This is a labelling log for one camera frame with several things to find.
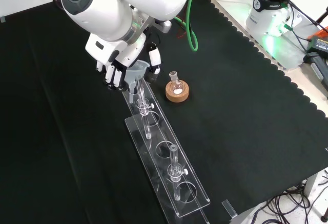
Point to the metal base plate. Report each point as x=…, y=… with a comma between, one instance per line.
x=287, y=49

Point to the black bench cloth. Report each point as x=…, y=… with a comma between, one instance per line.
x=77, y=131

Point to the black tripod leg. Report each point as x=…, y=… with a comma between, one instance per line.
x=321, y=19

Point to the black and orange charger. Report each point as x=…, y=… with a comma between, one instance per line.
x=320, y=42

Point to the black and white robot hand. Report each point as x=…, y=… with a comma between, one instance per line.
x=102, y=47

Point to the clear cloth clip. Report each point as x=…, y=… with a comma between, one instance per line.
x=228, y=209
x=2, y=19

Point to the black tool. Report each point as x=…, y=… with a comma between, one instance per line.
x=319, y=67

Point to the translucent plastic funnel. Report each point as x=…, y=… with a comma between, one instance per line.
x=135, y=72

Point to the round-bottom glass flask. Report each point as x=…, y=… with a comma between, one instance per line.
x=177, y=86

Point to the clear acrylic funnel stand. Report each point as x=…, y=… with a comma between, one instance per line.
x=176, y=157

